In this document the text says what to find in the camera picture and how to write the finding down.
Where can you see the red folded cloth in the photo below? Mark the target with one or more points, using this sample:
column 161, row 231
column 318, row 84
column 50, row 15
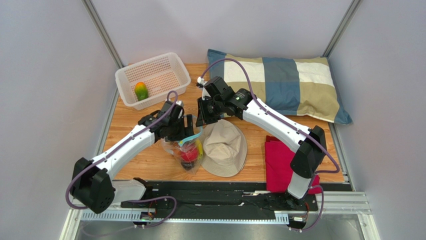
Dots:
column 288, row 171

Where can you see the beige bucket hat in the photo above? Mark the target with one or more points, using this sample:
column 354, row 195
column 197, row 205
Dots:
column 224, row 149

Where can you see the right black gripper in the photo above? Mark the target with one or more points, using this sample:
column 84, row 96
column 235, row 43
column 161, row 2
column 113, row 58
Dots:
column 206, row 112

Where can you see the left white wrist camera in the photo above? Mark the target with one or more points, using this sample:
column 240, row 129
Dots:
column 179, row 108

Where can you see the plaid pillow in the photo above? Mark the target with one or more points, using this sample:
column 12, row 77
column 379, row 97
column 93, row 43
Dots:
column 292, row 87

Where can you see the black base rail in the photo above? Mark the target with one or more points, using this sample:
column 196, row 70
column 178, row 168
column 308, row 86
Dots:
column 203, row 200

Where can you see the green orange fake mango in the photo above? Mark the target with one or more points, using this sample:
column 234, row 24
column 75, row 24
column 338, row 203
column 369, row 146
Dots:
column 141, row 91

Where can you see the yellow fake fruit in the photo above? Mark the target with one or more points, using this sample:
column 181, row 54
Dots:
column 199, row 147

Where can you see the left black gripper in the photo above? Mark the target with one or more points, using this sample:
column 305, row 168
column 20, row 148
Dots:
column 185, row 132

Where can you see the white plastic basket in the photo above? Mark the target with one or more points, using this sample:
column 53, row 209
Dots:
column 160, row 74

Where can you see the clear zip top bag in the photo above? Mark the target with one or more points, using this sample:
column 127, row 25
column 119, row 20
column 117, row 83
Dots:
column 186, row 148

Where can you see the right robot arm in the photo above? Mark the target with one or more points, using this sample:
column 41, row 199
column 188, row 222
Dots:
column 247, row 107

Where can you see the red fake apple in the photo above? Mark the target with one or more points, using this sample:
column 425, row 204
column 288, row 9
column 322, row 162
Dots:
column 189, row 155

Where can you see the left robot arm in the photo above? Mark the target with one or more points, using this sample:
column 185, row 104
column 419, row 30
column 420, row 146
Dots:
column 93, row 183

